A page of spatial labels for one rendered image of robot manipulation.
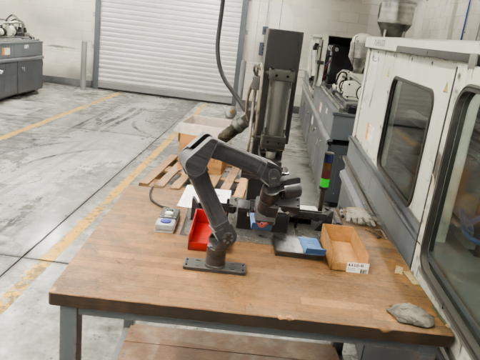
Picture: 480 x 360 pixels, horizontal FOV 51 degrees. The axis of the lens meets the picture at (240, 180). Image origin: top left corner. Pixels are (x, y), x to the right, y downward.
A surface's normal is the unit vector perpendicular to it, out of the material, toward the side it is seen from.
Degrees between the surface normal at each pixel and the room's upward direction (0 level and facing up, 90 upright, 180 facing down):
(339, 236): 90
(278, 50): 90
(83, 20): 90
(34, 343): 0
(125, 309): 90
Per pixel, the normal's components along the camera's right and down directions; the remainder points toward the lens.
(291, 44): -0.01, 0.29
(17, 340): 0.11, -0.95
